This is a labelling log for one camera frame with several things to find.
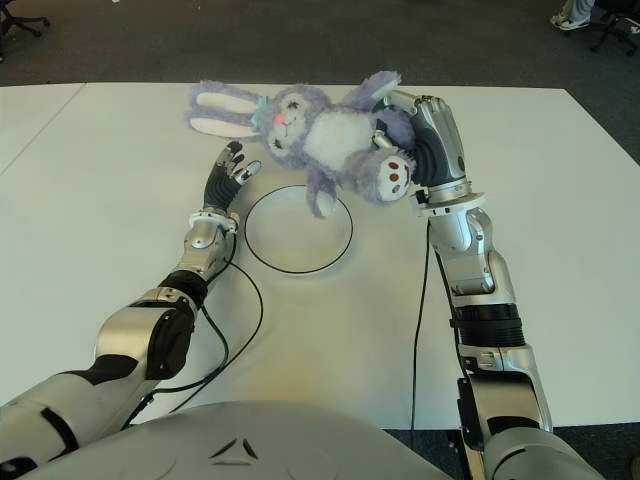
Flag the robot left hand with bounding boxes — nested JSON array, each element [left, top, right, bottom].
[[203, 140, 263, 214]]

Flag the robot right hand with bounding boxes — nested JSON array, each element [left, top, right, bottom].
[[372, 89, 472, 195]]

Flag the purple plush bunny doll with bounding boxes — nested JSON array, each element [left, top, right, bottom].
[[187, 69, 419, 220]]

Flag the white plate black rim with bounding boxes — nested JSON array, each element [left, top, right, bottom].
[[244, 184, 355, 274]]

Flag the white sneaker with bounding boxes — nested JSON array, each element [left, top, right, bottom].
[[549, 0, 595, 32]]

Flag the black office chair base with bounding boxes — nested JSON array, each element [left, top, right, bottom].
[[0, 0, 52, 37], [589, 0, 640, 54]]

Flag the silver robot torso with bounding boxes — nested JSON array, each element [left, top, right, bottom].
[[27, 398, 454, 480]]

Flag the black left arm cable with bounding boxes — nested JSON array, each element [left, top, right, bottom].
[[119, 259, 265, 431]]

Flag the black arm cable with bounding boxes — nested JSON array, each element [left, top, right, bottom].
[[119, 259, 265, 431], [409, 219, 432, 431]]

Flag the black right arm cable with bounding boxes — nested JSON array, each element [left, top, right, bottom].
[[409, 219, 432, 431]]

